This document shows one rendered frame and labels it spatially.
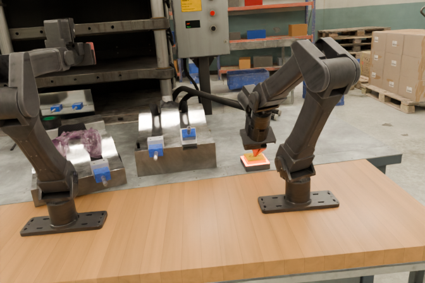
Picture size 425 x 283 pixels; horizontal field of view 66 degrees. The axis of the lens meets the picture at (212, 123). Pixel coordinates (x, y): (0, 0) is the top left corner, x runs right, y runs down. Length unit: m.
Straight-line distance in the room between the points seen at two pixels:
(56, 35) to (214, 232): 0.64
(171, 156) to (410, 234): 0.67
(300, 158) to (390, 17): 7.80
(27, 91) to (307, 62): 0.54
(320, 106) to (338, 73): 0.08
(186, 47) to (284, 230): 1.29
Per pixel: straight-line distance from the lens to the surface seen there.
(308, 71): 0.70
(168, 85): 1.76
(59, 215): 0.91
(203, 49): 1.88
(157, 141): 1.06
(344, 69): 0.70
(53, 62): 0.88
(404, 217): 0.92
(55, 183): 0.88
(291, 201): 0.88
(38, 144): 0.78
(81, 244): 0.86
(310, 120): 0.75
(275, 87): 0.84
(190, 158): 1.08
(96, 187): 1.07
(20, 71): 0.71
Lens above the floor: 1.27
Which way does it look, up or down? 18 degrees down
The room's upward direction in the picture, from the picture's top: 4 degrees counter-clockwise
